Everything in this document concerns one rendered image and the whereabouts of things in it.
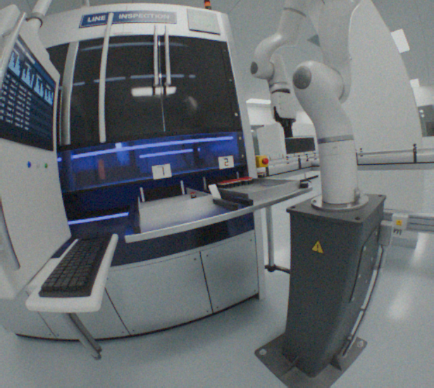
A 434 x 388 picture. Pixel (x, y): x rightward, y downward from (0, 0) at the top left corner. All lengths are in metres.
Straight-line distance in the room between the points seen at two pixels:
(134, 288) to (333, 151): 1.04
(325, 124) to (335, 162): 0.11
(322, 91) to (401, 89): 1.56
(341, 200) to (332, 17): 0.52
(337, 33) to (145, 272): 1.22
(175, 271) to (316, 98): 0.96
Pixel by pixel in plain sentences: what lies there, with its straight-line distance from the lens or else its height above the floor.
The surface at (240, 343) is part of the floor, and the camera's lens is 1.22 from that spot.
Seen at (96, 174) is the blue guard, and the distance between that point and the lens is 0.88.
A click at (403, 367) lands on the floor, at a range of 1.27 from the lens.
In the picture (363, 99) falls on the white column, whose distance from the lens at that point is 2.09.
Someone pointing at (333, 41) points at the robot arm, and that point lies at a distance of 0.60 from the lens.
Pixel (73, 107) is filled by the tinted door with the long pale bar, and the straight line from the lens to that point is 0.99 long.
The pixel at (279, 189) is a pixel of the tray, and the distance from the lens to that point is 0.68.
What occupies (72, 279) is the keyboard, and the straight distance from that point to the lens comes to 0.47.
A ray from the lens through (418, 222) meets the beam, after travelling 1.47.
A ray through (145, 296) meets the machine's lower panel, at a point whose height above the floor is 0.38.
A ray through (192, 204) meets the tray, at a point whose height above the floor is 0.90.
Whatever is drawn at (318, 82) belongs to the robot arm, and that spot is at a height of 1.20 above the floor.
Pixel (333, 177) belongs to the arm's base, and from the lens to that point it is 0.54.
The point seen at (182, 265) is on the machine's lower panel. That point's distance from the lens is 1.01.
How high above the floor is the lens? 1.03
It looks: 3 degrees down
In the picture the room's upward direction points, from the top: 8 degrees counter-clockwise
